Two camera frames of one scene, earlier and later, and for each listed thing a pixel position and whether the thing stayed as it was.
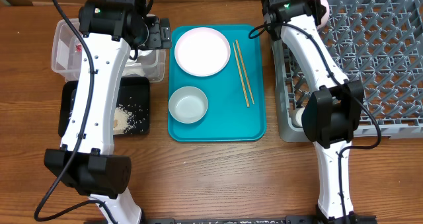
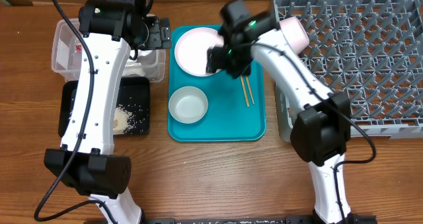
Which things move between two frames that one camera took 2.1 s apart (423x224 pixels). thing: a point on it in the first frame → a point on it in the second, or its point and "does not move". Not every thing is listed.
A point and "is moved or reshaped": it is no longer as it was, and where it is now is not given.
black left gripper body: x=156 y=39 does not move
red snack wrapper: x=78 y=47 does not move
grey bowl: x=188 y=104 does not move
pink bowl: x=324 y=2 is moved or reshaped
